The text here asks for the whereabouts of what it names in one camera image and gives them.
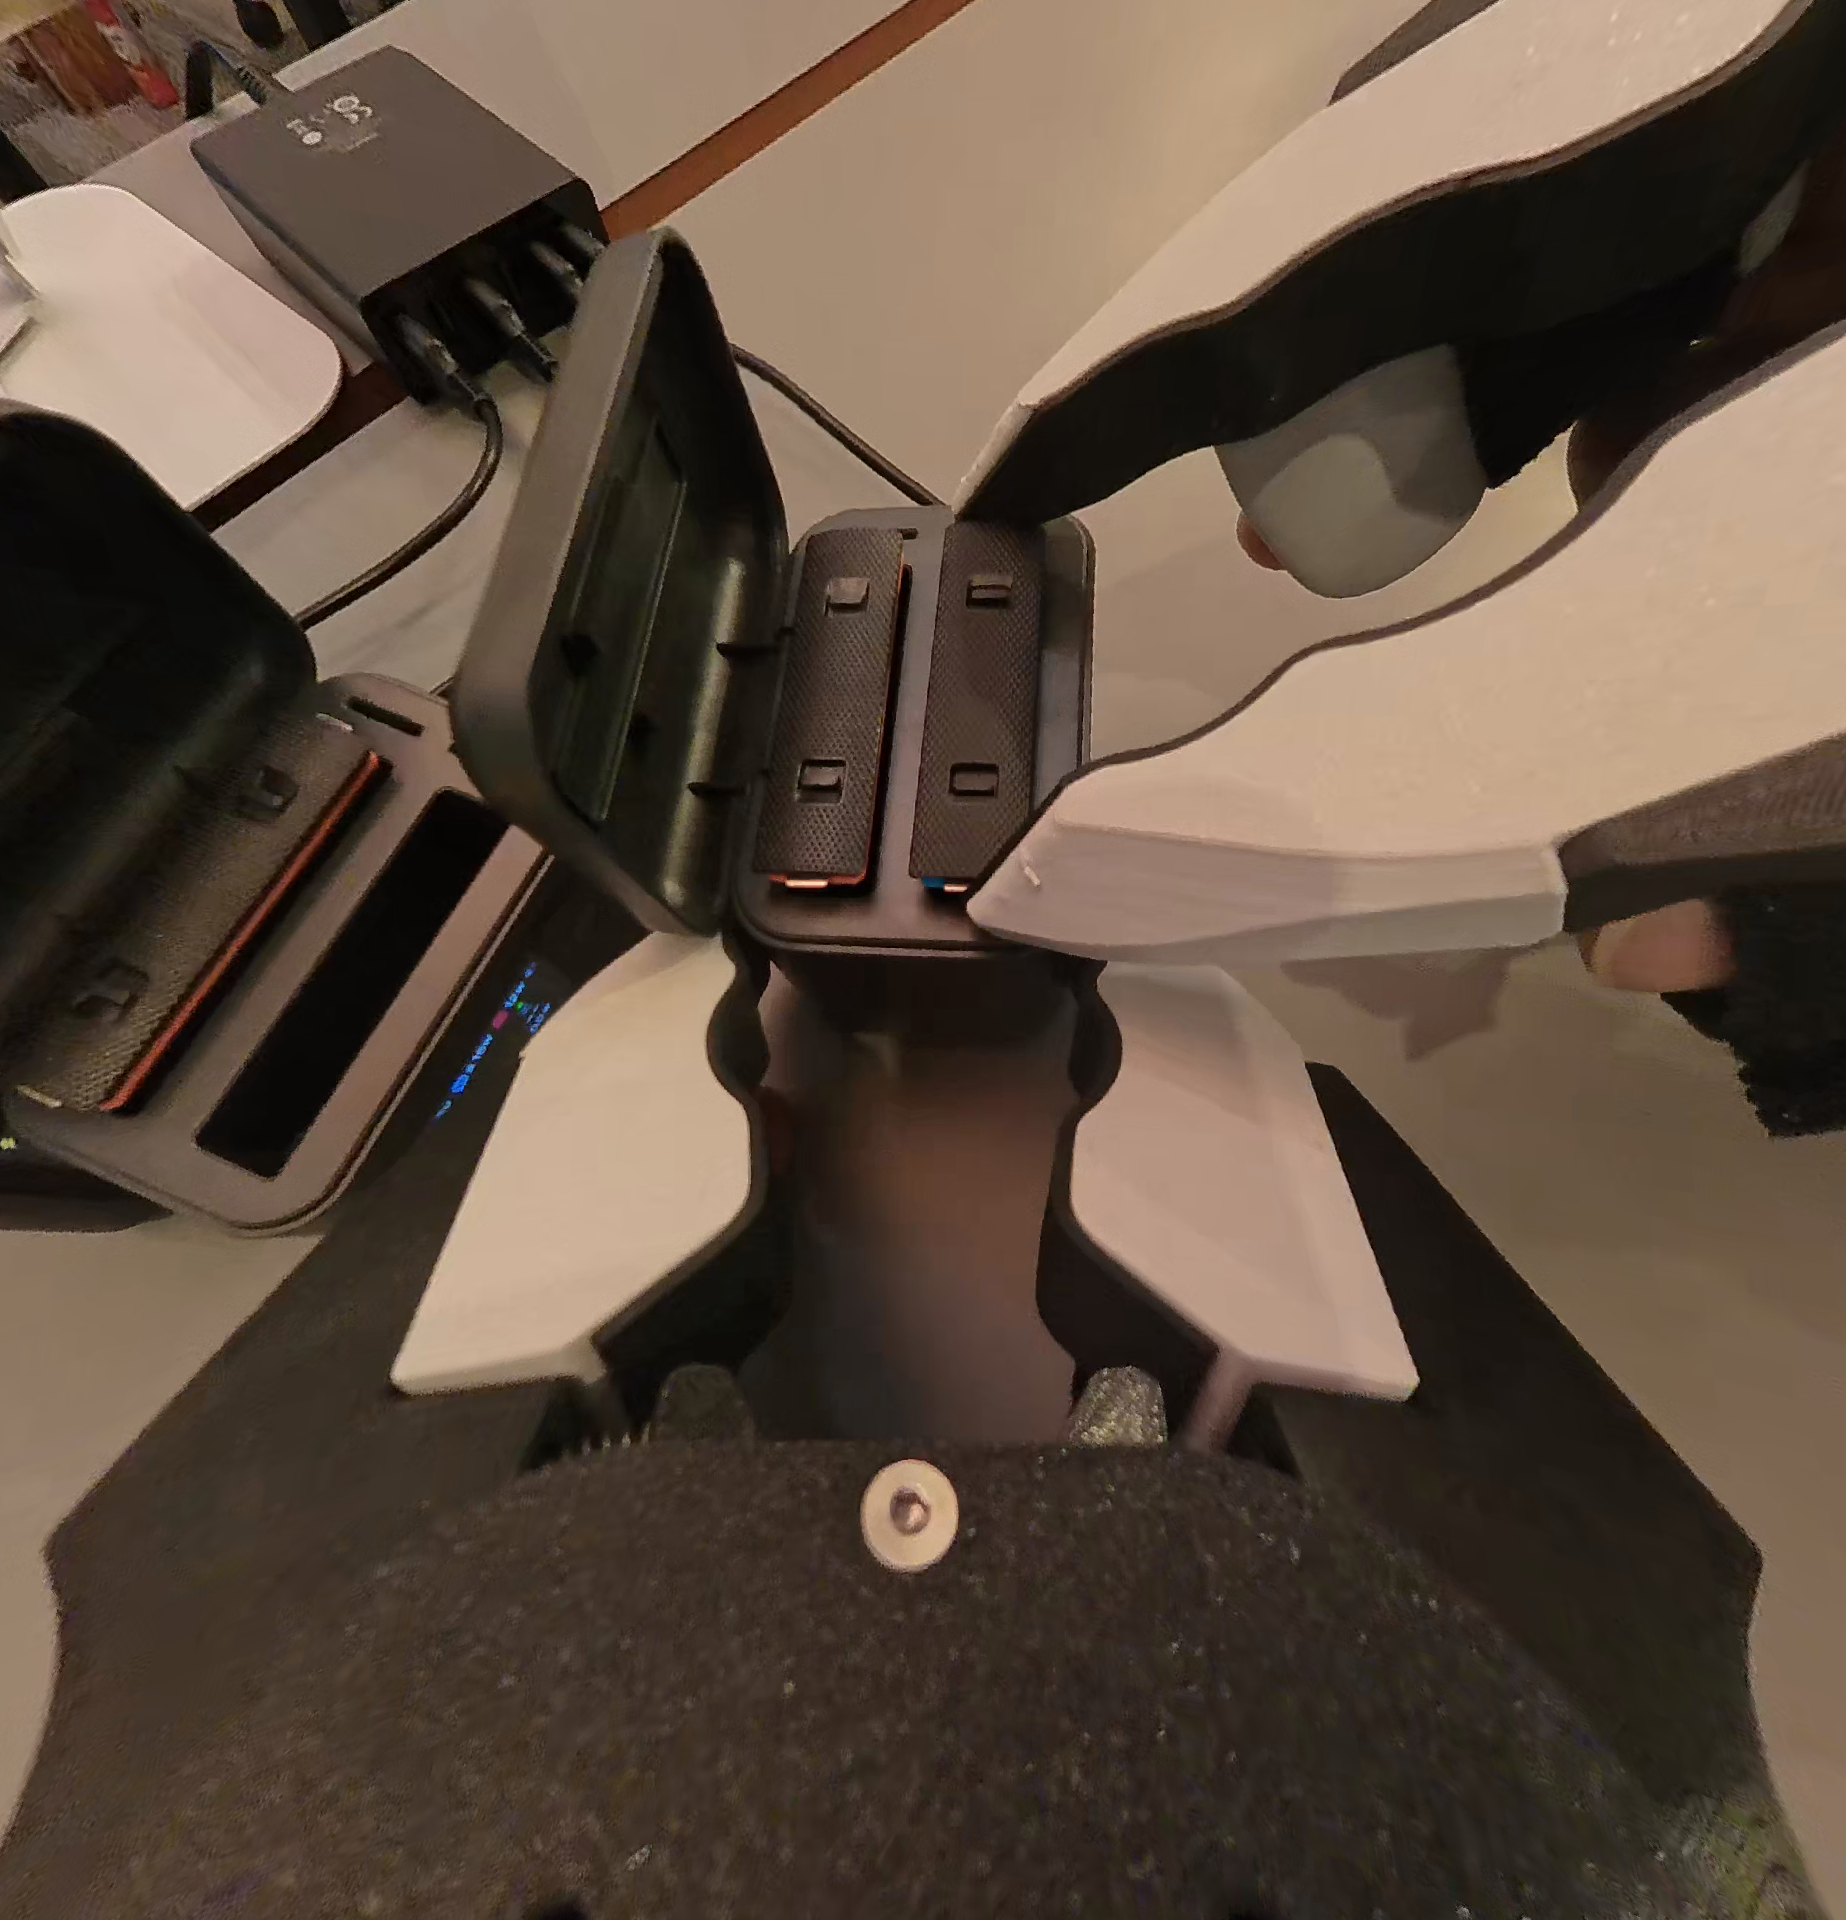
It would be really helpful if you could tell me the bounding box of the black charging hub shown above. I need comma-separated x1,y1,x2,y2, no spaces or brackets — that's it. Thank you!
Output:
191,45,611,407

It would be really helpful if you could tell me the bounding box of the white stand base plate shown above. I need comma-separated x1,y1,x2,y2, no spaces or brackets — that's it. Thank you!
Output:
0,186,344,512

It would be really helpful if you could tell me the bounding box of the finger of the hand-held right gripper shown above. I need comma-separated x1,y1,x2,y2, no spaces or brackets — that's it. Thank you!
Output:
952,0,1821,528
966,313,1846,964

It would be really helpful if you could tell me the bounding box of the person's right hand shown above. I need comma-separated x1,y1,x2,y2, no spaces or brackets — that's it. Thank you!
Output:
1572,904,1747,999

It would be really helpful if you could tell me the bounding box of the black battery orange rim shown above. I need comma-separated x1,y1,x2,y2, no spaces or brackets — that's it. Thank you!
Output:
9,751,393,1115
753,525,909,893

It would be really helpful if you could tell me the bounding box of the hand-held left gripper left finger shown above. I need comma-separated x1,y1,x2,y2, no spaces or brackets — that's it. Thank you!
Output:
390,945,794,1399

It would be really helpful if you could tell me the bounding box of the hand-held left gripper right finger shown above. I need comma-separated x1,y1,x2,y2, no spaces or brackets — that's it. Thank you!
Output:
1035,960,1423,1444

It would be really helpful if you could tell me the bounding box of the black battery charging case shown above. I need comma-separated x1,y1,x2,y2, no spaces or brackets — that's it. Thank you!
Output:
450,227,1101,1053
0,412,596,1239

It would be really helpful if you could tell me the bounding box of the black hub power cable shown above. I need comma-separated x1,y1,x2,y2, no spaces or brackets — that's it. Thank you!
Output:
173,44,287,113

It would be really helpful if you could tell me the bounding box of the black battery blue rim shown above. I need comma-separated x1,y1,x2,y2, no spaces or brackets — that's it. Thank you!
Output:
909,523,1048,900

